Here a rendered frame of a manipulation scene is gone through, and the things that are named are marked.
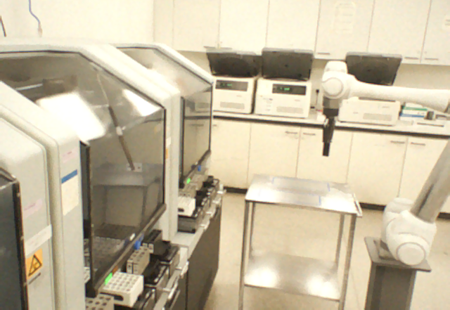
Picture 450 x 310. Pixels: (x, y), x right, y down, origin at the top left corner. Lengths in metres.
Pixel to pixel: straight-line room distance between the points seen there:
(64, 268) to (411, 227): 1.36
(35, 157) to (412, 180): 3.95
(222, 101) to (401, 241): 2.79
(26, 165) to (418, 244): 1.49
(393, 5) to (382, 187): 1.79
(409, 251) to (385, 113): 2.54
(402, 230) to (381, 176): 2.55
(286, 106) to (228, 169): 0.93
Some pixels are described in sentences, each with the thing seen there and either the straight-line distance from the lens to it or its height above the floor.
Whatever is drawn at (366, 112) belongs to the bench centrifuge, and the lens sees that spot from 4.24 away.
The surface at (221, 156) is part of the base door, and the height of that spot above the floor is 0.42.
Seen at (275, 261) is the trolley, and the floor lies 0.28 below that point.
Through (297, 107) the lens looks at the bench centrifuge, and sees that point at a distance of 4.19.
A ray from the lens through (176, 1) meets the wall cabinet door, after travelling 4.64.
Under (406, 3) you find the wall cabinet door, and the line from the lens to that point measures 4.53.
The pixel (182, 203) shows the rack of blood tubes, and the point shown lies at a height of 0.86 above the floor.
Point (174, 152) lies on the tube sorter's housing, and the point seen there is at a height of 1.17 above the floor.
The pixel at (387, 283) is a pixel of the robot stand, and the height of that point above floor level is 0.57.
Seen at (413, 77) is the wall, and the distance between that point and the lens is 4.92.
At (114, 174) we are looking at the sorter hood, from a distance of 1.24.
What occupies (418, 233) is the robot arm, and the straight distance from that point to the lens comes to 1.90.
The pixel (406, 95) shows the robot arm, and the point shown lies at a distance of 1.91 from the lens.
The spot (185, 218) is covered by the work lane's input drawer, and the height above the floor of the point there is 0.80.
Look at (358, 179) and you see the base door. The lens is 4.40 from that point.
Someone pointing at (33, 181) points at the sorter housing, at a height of 1.37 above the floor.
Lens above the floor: 1.69
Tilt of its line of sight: 15 degrees down
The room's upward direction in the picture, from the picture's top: 3 degrees clockwise
